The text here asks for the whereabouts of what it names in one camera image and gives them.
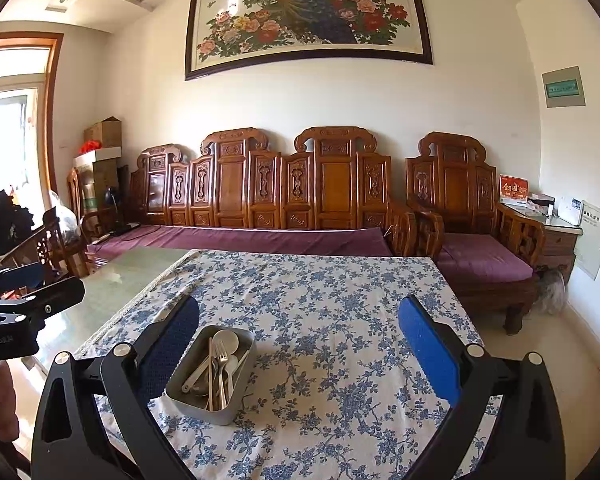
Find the grey shaggy bundle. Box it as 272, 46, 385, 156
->
532, 264, 567, 317

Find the black desk lamp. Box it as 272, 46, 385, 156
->
102, 185, 126, 231

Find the framed peacock flower painting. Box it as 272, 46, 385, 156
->
184, 0, 435, 82

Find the carved wooden chair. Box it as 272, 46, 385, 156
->
66, 167, 96, 241

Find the wooden side table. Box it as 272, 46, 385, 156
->
500, 195, 583, 281

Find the carved wooden armchair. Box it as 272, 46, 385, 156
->
405, 131, 546, 336

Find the metal fork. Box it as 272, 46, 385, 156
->
215, 340, 231, 406

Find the square purple armchair cushion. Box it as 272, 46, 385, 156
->
437, 232, 535, 283

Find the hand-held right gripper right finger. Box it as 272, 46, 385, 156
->
397, 294, 566, 480

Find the blue floral tablecloth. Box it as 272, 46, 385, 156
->
75, 249, 503, 480

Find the white flat box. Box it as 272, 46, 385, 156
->
72, 146, 123, 168

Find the wooden dining chair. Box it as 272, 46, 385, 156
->
0, 215, 88, 281

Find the long purple sofa cushion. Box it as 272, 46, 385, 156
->
86, 224, 393, 261

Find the grey metal tin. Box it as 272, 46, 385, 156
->
165, 325, 257, 427

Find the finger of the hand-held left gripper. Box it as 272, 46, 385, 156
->
0, 261, 47, 301
10, 276, 87, 318

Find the red greeting card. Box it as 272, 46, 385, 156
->
499, 175, 530, 205

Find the grey electrical panel box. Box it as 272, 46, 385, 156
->
575, 200, 600, 281

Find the dark cardboard box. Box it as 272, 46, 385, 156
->
90, 160, 122, 202

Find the wooden door frame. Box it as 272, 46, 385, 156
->
0, 31, 65, 211

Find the clear plastic bag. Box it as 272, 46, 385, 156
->
47, 191, 78, 241

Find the brown wooden chopstick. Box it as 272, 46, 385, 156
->
206, 336, 217, 411

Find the carved wooden sofa bench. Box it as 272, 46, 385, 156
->
82, 126, 446, 273

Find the grey green-label wall panel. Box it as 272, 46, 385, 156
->
541, 65, 586, 108

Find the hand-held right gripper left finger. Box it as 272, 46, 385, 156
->
30, 294, 201, 480

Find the black clothing pile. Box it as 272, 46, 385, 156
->
0, 189, 35, 258

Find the white box device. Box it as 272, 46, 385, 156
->
552, 195, 583, 226

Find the brown cardboard box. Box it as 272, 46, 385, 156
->
83, 116, 123, 150

